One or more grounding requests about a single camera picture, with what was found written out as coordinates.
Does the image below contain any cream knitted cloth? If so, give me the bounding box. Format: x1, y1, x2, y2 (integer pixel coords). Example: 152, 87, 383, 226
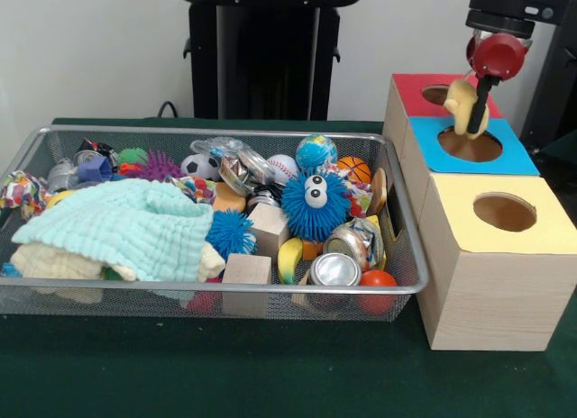
9, 241, 226, 284

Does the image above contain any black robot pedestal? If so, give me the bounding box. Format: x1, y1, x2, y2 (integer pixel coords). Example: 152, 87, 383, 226
173, 0, 364, 121

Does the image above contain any plain orange ball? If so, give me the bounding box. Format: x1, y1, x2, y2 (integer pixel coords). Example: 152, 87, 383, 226
359, 268, 398, 314

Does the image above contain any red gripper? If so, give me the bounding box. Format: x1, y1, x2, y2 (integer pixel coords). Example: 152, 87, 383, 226
466, 32, 528, 134

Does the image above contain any mint green cloth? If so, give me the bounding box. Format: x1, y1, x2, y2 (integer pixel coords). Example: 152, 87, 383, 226
12, 178, 215, 283

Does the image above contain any silver wire mesh bin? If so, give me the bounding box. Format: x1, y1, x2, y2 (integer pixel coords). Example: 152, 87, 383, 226
0, 123, 429, 323

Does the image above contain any small orange basketball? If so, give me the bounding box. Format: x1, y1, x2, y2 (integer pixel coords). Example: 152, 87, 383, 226
336, 156, 373, 185

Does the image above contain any plain wooden cube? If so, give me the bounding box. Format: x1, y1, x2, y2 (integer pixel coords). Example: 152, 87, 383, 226
246, 204, 290, 257

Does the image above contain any globe print ball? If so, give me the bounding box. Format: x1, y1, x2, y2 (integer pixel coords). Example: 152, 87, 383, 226
296, 133, 339, 171

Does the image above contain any black and white soccer ball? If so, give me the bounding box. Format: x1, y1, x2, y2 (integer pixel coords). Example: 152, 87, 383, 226
180, 153, 222, 182

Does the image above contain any white baseball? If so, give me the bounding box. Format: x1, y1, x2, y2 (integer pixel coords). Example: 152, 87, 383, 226
266, 154, 301, 185

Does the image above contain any wooden box with three holes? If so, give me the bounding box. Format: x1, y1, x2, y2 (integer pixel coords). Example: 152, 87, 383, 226
382, 73, 577, 352

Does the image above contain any dark green side tablecloth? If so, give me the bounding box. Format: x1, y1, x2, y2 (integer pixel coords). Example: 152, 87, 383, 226
539, 128, 577, 167

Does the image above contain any blue spiky ball with eyes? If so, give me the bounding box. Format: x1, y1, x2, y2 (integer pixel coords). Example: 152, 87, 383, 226
281, 169, 353, 241

